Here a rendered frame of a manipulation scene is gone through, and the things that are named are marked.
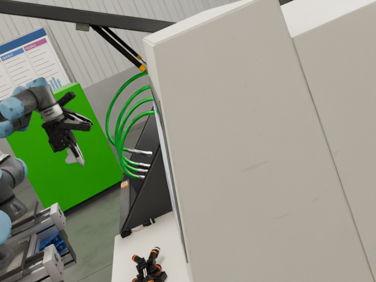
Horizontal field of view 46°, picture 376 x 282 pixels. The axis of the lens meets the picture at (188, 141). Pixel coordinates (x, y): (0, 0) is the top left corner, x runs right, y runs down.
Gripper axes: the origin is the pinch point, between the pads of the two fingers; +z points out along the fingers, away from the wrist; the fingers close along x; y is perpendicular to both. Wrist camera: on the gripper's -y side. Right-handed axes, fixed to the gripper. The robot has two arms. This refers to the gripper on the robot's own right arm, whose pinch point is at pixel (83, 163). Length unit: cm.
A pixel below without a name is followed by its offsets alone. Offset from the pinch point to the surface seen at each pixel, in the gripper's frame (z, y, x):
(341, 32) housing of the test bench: -24, -69, 93
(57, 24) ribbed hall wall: -95, 72, -654
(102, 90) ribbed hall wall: 39, 53, -654
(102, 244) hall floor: 121, 63, -204
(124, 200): 25.8, -5.0, -15.0
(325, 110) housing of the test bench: -12, -62, 93
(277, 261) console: 12, -44, 93
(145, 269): 19, -15, 61
